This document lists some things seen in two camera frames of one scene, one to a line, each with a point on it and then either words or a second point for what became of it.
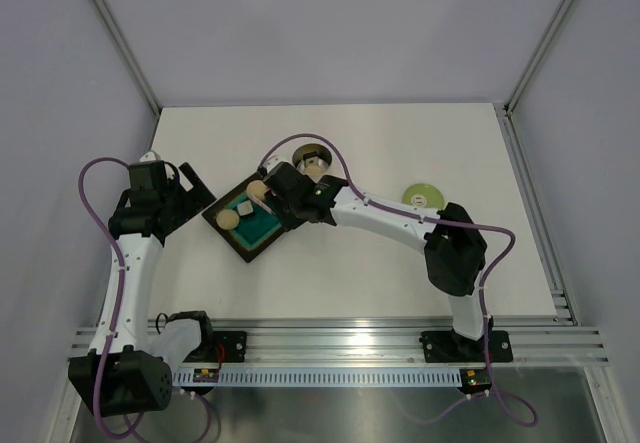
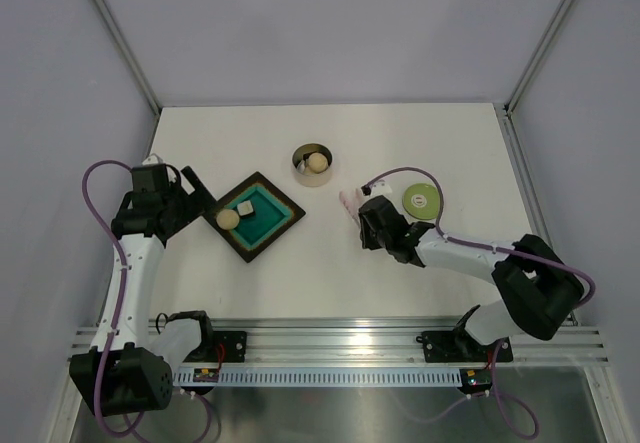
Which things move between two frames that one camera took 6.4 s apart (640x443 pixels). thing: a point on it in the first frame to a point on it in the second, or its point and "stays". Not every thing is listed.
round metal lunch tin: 312,159 stays
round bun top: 257,188 to 318,163
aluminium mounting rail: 371,352 stays
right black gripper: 288,222 to 368,241
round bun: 227,219 stays
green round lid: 424,195 stays
